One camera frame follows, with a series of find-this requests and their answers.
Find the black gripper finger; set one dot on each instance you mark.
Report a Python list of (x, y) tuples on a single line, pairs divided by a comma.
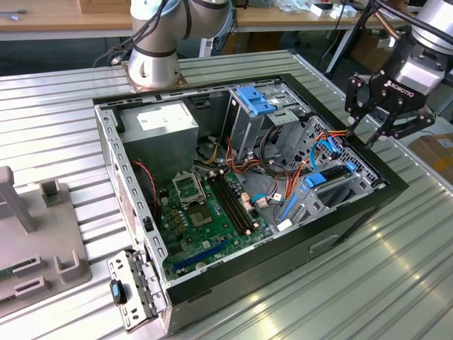
[(414, 125), (349, 97)]

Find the hard disk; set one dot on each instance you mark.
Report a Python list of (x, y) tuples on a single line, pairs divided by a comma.
[(315, 180)]

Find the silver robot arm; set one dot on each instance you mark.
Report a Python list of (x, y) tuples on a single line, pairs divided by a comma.
[(152, 60)]

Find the grey metal disk bay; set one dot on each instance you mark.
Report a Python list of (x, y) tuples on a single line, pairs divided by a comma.
[(309, 207)]

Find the brown cardboard box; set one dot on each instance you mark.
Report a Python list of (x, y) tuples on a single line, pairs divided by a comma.
[(368, 53), (431, 159)]

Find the black stand pole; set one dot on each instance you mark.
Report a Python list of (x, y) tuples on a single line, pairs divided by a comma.
[(355, 26)]

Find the small white box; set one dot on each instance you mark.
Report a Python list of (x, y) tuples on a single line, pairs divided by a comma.
[(343, 11)]

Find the light wooden desk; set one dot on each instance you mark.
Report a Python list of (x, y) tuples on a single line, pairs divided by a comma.
[(301, 21), (70, 17)]

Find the white box with black lid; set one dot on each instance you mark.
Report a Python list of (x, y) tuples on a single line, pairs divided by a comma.
[(321, 10)]

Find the blue plastic drive latch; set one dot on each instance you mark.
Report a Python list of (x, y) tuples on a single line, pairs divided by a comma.
[(253, 101)]

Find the grey metal drive cage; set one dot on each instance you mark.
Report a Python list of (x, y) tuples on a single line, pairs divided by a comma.
[(244, 131)]

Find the black RAM slot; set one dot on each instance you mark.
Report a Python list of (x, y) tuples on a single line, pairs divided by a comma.
[(235, 205), (230, 205), (239, 205), (226, 205)]

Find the black open PC case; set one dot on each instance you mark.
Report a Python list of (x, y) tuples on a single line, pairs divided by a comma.
[(283, 262)]

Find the CPU socket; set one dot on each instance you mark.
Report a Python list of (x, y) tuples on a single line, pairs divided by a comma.
[(187, 187)]

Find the square grey chipset chip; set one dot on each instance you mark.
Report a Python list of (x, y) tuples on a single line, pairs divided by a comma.
[(201, 216)]

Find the grey power supply unit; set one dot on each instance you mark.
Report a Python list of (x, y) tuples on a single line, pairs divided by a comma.
[(159, 148)]

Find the green motherboard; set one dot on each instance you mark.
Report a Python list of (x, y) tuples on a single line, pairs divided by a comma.
[(209, 237)]

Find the blue expansion slot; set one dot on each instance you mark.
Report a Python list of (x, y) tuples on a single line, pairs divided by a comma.
[(200, 255)]

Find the grey parts rack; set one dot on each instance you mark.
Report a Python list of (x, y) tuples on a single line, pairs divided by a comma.
[(46, 230)]

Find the green RAM stick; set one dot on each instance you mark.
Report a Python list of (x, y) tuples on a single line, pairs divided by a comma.
[(5, 275)]

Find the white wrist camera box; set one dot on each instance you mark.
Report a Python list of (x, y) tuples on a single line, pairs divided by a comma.
[(417, 76)]

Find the brown square base plate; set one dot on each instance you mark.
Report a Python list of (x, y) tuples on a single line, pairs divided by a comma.
[(136, 88)]

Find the grey metal slot bracket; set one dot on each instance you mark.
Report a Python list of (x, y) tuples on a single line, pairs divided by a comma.
[(122, 263)]

